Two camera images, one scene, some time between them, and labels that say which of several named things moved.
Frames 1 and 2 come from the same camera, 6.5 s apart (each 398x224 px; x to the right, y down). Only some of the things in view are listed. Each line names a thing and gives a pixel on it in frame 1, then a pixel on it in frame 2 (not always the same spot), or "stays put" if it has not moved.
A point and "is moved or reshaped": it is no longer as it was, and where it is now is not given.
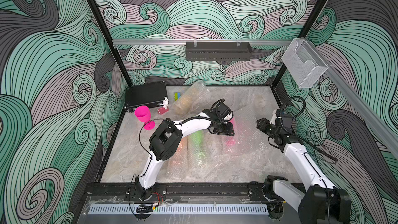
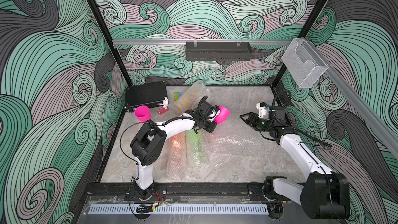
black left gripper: [228, 131] → [213, 125]
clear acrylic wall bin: [305, 67] stays put
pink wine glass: [230, 140] is moved or reshaped
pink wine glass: [143, 114] stays put
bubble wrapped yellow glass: [195, 99] stays put
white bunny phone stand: [165, 108] stays put
